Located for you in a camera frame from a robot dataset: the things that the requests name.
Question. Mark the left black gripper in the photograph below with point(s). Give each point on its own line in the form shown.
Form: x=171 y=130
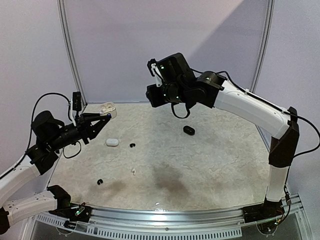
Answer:
x=85 y=128

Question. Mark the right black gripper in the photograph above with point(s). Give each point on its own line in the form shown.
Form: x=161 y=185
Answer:
x=153 y=95

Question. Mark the small white charging case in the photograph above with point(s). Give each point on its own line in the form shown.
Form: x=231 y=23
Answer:
x=108 y=109

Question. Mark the white oval charging case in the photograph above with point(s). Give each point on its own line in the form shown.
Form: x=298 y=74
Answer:
x=112 y=142

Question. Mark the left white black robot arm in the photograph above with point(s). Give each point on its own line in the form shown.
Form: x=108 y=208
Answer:
x=52 y=135

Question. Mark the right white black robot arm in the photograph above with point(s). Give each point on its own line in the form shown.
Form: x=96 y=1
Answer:
x=175 y=83

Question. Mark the black charging case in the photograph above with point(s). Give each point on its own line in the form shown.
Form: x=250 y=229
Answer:
x=189 y=130

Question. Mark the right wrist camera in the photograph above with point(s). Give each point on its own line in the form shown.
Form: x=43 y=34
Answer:
x=154 y=71

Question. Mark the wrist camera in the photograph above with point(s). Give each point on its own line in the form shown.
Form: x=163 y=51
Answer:
x=154 y=71
x=75 y=106

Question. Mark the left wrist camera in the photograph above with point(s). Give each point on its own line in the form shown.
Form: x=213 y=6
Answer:
x=75 y=106

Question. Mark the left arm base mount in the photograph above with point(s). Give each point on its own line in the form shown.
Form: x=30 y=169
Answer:
x=74 y=212

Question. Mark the aluminium front rail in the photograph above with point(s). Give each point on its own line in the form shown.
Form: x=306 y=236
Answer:
x=234 y=223

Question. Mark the left aluminium frame post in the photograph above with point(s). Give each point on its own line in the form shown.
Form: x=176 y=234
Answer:
x=61 y=4

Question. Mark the aluminium frame post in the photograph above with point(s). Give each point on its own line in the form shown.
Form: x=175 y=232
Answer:
x=61 y=4
x=263 y=44

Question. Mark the right aluminium frame post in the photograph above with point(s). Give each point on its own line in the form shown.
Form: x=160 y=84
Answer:
x=263 y=44

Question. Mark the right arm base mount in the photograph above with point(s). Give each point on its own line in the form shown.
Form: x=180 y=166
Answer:
x=266 y=210

